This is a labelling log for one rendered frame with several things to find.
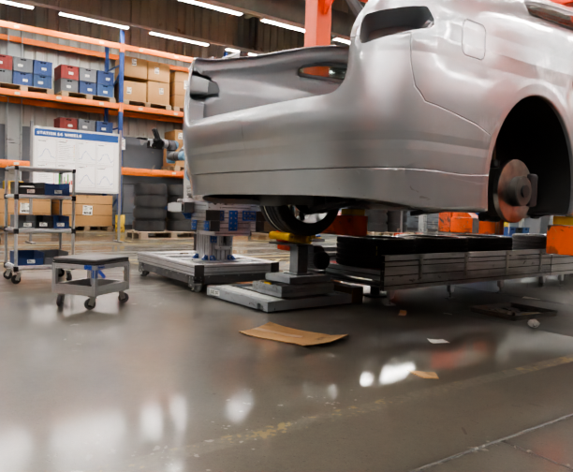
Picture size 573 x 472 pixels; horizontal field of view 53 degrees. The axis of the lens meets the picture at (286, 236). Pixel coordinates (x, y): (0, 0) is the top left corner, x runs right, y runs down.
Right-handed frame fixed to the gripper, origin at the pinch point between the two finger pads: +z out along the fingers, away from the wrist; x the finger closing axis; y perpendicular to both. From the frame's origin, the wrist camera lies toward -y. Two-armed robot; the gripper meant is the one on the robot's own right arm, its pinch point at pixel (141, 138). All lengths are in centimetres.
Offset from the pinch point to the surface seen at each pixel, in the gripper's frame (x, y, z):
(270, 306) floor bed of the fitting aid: -143, 101, -16
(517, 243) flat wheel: -180, 60, -383
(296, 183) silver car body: -221, 9, 71
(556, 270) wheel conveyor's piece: -233, 75, -354
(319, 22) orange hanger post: -74, -114, -110
